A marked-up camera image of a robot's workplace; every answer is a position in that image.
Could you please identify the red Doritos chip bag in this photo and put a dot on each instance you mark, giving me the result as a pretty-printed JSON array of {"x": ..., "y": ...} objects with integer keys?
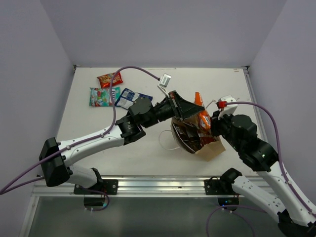
[{"x": 206, "y": 137}]

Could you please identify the orange snack packet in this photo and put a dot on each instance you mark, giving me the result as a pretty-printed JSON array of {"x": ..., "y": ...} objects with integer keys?
[{"x": 203, "y": 117}]

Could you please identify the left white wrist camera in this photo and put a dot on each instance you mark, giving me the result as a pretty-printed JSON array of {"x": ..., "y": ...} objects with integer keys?
[{"x": 163, "y": 83}]

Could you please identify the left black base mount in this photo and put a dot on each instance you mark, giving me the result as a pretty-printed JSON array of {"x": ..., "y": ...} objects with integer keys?
[{"x": 97, "y": 197}]

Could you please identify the brown chip bag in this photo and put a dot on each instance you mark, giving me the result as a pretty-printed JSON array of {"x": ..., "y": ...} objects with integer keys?
[{"x": 186, "y": 135}]

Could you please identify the blue snack bag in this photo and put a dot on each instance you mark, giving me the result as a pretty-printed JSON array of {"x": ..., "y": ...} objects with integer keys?
[{"x": 128, "y": 97}]

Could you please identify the brown paper bag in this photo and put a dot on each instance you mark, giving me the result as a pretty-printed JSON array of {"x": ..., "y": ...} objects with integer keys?
[{"x": 207, "y": 153}]

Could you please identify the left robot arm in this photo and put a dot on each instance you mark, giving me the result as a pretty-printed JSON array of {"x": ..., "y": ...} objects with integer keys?
[{"x": 58, "y": 159}]

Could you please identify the aluminium front rail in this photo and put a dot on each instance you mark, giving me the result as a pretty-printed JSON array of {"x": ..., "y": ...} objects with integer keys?
[{"x": 137, "y": 186}]

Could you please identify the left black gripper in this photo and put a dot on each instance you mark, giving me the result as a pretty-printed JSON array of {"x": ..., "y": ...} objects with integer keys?
[{"x": 185, "y": 108}]

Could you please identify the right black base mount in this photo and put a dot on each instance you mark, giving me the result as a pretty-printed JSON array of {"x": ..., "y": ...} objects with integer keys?
[{"x": 214, "y": 186}]

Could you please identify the teal Fox's candy bag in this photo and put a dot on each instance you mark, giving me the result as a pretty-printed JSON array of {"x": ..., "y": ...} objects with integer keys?
[{"x": 100, "y": 97}]

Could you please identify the small red snack packet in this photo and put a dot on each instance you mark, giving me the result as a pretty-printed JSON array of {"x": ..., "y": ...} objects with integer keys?
[{"x": 105, "y": 80}]

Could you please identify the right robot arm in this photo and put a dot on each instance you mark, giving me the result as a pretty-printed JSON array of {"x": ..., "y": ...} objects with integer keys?
[{"x": 294, "y": 214}]

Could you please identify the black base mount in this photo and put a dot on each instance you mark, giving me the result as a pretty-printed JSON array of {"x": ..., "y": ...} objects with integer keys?
[
  {"x": 214, "y": 186},
  {"x": 97, "y": 197}
]

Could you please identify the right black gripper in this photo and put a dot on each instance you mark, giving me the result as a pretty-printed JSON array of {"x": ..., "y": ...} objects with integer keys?
[{"x": 215, "y": 121}]

